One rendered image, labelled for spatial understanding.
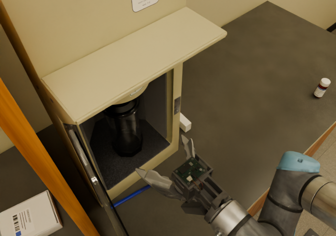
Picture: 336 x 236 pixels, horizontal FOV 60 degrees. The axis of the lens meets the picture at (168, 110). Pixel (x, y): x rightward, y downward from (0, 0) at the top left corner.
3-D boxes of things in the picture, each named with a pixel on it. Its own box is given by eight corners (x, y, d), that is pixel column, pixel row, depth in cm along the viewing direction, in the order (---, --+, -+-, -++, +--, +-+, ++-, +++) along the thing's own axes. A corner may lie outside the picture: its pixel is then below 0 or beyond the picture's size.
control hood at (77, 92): (56, 117, 54) (37, 78, 46) (184, 44, 67) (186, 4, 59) (88, 158, 49) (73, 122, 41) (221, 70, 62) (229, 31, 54)
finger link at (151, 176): (134, 157, 64) (174, 167, 63) (136, 170, 69) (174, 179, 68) (129, 170, 63) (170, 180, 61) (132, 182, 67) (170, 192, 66)
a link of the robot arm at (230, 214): (244, 220, 63) (218, 247, 59) (228, 205, 65) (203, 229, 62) (252, 208, 57) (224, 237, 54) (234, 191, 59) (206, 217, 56)
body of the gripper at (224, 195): (195, 149, 64) (237, 189, 58) (192, 168, 70) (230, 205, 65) (168, 170, 61) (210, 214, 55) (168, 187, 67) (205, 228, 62)
